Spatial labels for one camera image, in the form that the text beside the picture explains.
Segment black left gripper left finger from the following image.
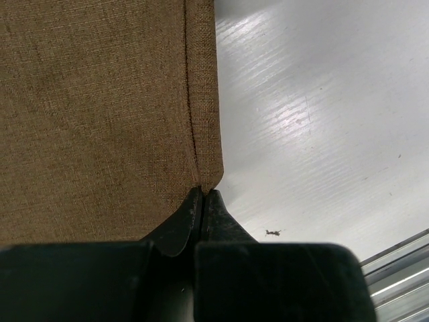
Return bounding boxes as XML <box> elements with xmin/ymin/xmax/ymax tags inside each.
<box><xmin>1</xmin><ymin>188</ymin><xmax>203</xmax><ymax>321</ymax></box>

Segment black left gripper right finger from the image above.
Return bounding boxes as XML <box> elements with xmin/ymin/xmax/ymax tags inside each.
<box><xmin>194</xmin><ymin>191</ymin><xmax>377</xmax><ymax>321</ymax></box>

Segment brown cloth napkin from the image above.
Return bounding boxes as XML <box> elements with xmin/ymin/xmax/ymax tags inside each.
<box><xmin>1</xmin><ymin>1</ymin><xmax>223</xmax><ymax>245</ymax></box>

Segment aluminium rail frame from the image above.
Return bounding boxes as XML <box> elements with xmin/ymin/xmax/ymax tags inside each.
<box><xmin>361</xmin><ymin>229</ymin><xmax>429</xmax><ymax>322</ymax></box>

